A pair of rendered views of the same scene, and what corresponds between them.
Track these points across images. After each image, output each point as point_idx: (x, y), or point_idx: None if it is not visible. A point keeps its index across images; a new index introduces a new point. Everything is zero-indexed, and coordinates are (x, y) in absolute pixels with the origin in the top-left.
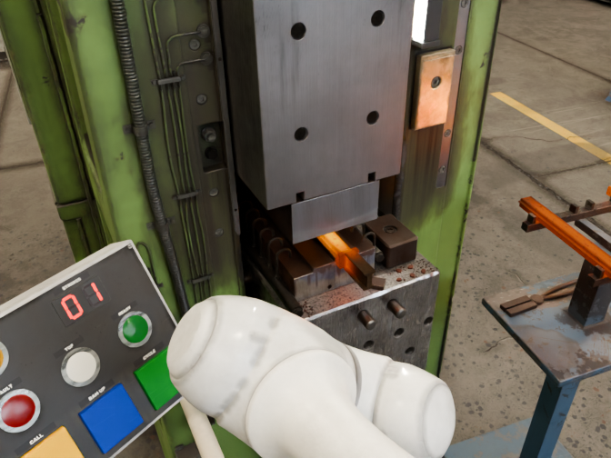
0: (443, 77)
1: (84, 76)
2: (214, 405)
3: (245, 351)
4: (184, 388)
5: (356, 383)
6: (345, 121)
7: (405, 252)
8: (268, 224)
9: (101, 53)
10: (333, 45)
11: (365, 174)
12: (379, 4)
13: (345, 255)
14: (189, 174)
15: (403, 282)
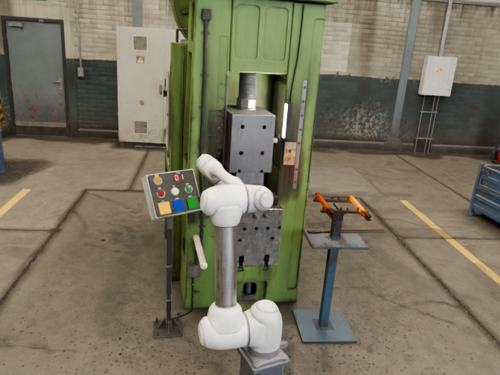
0: (292, 149)
1: (191, 130)
2: (201, 166)
3: (207, 158)
4: (197, 163)
5: None
6: (254, 152)
7: (273, 201)
8: None
9: (196, 126)
10: (251, 132)
11: (259, 169)
12: (265, 123)
13: None
14: None
15: (269, 208)
